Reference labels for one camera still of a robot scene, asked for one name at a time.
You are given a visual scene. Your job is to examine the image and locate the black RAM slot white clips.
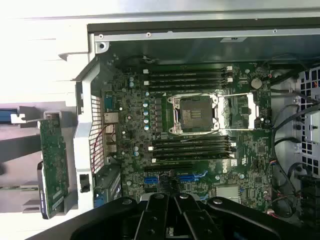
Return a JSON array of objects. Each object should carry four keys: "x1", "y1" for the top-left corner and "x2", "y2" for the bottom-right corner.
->
[
  {"x1": 142, "y1": 65, "x2": 234, "y2": 75},
  {"x1": 151, "y1": 153, "x2": 236, "y2": 164},
  {"x1": 143, "y1": 76, "x2": 234, "y2": 86},
  {"x1": 148, "y1": 141, "x2": 238, "y2": 152}
]

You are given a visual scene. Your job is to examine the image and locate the hard disk blue carrier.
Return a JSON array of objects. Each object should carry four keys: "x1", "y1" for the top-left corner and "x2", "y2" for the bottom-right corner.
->
[{"x1": 0, "y1": 106, "x2": 27, "y2": 125}]

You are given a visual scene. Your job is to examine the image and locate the CPU socket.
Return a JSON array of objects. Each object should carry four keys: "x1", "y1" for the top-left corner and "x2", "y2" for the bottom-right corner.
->
[{"x1": 167, "y1": 93, "x2": 221, "y2": 136}]

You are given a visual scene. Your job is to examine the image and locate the silver finned chipset heatsink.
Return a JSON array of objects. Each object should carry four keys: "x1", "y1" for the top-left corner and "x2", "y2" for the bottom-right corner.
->
[{"x1": 216, "y1": 186, "x2": 240, "y2": 201}]

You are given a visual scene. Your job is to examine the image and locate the dark grey open PC case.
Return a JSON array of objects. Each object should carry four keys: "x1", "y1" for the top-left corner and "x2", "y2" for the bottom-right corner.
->
[{"x1": 73, "y1": 9, "x2": 320, "y2": 227}]

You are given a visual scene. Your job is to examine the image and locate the silver disk bay cage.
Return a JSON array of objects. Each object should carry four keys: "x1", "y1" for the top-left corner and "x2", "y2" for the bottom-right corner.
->
[{"x1": 271, "y1": 67, "x2": 320, "y2": 181}]

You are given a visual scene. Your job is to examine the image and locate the black case wire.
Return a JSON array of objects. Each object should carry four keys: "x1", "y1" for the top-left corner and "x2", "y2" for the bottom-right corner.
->
[{"x1": 271, "y1": 103, "x2": 320, "y2": 161}]

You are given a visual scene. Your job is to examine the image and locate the silver coin battery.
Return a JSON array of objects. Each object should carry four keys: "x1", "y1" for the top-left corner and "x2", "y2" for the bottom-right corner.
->
[{"x1": 250, "y1": 77, "x2": 263, "y2": 90}]

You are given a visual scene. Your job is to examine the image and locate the metal socket locking lever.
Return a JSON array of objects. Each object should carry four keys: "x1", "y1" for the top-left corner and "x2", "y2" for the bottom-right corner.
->
[{"x1": 172, "y1": 97, "x2": 181, "y2": 126}]

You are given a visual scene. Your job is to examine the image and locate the silver socket cover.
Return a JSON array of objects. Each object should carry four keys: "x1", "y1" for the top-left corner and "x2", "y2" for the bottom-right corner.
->
[{"x1": 217, "y1": 91, "x2": 259, "y2": 131}]

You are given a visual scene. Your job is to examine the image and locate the green motherboard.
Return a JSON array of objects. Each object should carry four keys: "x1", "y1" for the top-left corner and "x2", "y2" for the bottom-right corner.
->
[{"x1": 102, "y1": 61, "x2": 273, "y2": 218}]

